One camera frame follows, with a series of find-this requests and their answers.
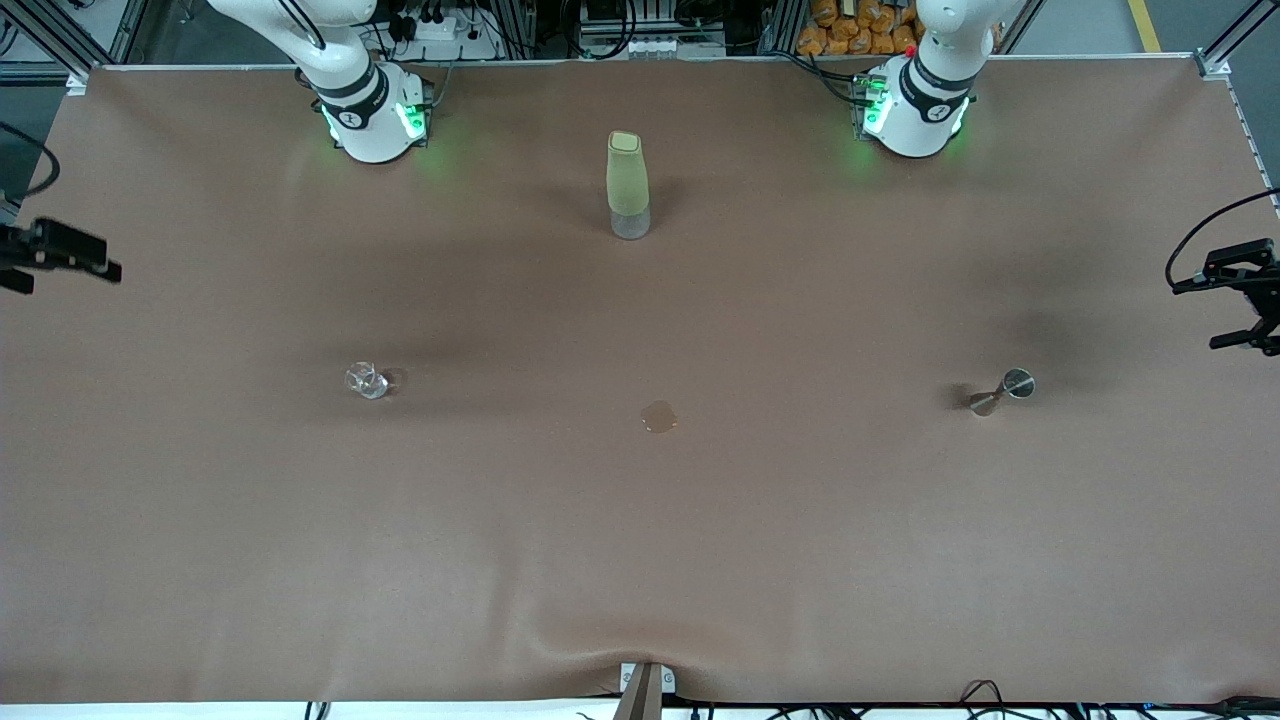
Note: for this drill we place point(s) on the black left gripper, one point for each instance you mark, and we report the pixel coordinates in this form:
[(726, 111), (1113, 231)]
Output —
[(1262, 283)]

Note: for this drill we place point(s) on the white power strip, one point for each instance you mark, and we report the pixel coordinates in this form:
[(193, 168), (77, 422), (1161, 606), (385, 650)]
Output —
[(440, 30), (645, 46)]

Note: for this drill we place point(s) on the steel double cone jigger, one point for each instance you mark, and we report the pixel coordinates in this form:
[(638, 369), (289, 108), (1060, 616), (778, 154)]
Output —
[(1018, 383)]

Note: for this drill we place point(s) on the orange snack bags pile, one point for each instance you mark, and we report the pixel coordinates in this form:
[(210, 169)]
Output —
[(850, 35)]

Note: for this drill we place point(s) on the brown table mat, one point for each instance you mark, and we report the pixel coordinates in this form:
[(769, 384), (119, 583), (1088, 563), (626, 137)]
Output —
[(640, 550)]

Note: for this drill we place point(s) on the aluminium frame post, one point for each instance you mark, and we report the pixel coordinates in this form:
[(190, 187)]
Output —
[(1212, 65), (72, 70)]

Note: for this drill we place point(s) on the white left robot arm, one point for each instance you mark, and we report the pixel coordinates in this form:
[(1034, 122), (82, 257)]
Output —
[(920, 120)]

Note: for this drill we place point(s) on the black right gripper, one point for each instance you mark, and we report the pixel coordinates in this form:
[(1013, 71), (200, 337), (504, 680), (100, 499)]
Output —
[(20, 247)]

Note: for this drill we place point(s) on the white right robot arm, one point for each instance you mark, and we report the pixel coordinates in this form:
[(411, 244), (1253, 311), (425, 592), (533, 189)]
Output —
[(370, 120)]

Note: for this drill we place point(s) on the round brown coaster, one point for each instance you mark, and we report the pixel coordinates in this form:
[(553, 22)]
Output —
[(659, 417)]

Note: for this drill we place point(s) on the frosted green tall bottle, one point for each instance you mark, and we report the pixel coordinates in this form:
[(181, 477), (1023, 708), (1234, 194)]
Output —
[(628, 180)]

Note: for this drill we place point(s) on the clear glass measuring cup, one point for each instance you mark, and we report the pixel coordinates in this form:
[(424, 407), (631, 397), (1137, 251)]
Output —
[(366, 381)]

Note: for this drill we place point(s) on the metal camera stand bracket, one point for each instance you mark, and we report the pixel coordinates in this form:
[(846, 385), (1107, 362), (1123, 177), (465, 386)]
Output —
[(640, 695)]

